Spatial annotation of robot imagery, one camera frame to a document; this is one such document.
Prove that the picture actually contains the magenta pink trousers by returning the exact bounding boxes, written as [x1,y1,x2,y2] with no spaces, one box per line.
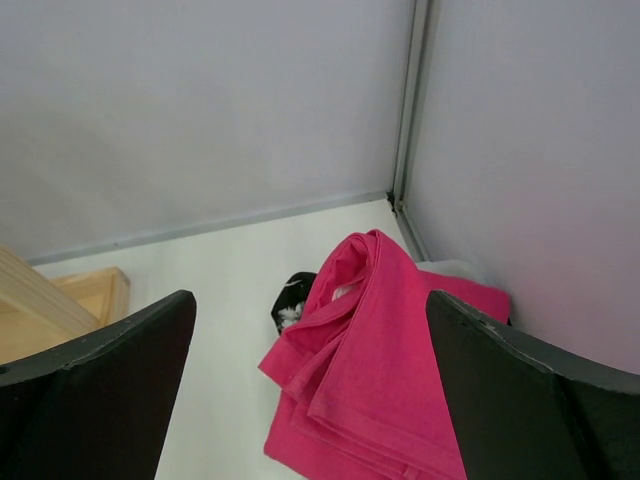
[260,230,510,479]

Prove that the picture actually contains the black white patterned garment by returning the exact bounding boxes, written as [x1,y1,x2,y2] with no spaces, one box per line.
[271,272,317,335]

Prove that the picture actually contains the wooden clothes rack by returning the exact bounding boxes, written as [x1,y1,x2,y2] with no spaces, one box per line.
[1,247,130,364]

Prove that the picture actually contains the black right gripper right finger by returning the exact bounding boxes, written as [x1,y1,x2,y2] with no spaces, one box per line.
[427,291,639,479]

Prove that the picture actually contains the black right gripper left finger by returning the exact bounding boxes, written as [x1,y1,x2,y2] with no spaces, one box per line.
[1,290,196,479]

